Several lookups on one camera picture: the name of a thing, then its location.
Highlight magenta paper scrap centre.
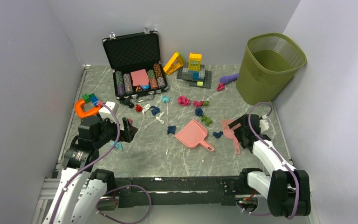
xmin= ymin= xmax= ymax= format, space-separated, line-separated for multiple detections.
xmin=193 ymin=100 xmax=204 ymax=108

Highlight yellow triangular toy block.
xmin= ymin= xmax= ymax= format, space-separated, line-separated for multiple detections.
xmin=164 ymin=52 xmax=184 ymax=75

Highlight red paper scrap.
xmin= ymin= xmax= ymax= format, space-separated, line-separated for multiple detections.
xmin=135 ymin=104 xmax=143 ymax=112

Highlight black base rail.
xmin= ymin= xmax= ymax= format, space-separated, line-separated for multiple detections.
xmin=104 ymin=176 xmax=254 ymax=208

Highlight green mesh waste bin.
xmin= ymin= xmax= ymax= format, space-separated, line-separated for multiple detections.
xmin=236 ymin=33 xmax=307 ymax=105

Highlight white paper scrap lower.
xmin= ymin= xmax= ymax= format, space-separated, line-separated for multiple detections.
xmin=156 ymin=112 xmax=165 ymax=124

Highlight toy brick tower on baseplate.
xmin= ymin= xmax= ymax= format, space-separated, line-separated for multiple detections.
xmin=176 ymin=53 xmax=212 ymax=89

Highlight orange horseshoe toy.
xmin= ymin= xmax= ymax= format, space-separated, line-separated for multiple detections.
xmin=74 ymin=98 xmax=103 ymax=119

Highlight pink hand brush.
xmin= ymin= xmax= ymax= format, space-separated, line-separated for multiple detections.
xmin=221 ymin=119 xmax=241 ymax=154

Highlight white paper scrap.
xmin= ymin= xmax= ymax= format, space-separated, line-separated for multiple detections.
xmin=142 ymin=104 xmax=151 ymax=115
xmin=156 ymin=112 xmax=165 ymax=124

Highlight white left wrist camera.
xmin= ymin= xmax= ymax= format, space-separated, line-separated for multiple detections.
xmin=98 ymin=101 xmax=119 ymax=122

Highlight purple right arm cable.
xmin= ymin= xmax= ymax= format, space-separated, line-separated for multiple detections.
xmin=236 ymin=102 xmax=301 ymax=221

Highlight dark blue scrap right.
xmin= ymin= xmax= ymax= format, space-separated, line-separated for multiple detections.
xmin=212 ymin=131 xmax=223 ymax=139

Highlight pink dustpan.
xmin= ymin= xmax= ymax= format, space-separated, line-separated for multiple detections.
xmin=174 ymin=119 xmax=214 ymax=152

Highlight teal paper scrap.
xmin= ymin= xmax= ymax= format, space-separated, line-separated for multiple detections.
xmin=110 ymin=141 xmax=123 ymax=152

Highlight black poker chip case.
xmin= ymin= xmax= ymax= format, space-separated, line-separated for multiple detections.
xmin=102 ymin=28 xmax=169 ymax=102

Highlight white paper scrap upper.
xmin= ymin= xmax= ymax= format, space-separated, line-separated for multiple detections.
xmin=142 ymin=104 xmax=151 ymax=115

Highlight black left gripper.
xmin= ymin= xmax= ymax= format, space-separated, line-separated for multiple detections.
xmin=94 ymin=114 xmax=137 ymax=148

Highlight dark blue scrap left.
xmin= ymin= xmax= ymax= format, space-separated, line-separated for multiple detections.
xmin=150 ymin=106 xmax=160 ymax=116

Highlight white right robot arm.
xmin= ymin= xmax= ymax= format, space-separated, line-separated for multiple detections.
xmin=227 ymin=114 xmax=311 ymax=218

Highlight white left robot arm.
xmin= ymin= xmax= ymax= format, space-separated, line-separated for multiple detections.
xmin=43 ymin=115 xmax=138 ymax=224

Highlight green blue toy bricks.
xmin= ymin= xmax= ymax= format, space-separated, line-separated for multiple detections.
xmin=82 ymin=93 xmax=99 ymax=107

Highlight dark blue scrap by dustpan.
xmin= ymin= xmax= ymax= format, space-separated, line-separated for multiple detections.
xmin=167 ymin=126 xmax=177 ymax=135

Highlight light blue paper scrap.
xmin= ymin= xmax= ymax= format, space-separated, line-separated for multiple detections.
xmin=162 ymin=96 xmax=171 ymax=103

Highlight black paper scrap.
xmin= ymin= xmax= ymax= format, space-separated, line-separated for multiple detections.
xmin=119 ymin=99 xmax=135 ymax=109

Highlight large magenta paper scrap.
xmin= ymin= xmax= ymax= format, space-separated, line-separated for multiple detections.
xmin=177 ymin=96 xmax=191 ymax=106

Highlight magenta paper scrap near bin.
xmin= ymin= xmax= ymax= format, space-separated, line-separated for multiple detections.
xmin=216 ymin=83 xmax=225 ymax=91

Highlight dark blue paper scrap centre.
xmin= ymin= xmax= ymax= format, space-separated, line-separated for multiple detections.
xmin=195 ymin=108 xmax=203 ymax=117

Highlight purple cylindrical toy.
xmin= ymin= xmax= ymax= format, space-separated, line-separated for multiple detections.
xmin=219 ymin=73 xmax=239 ymax=84

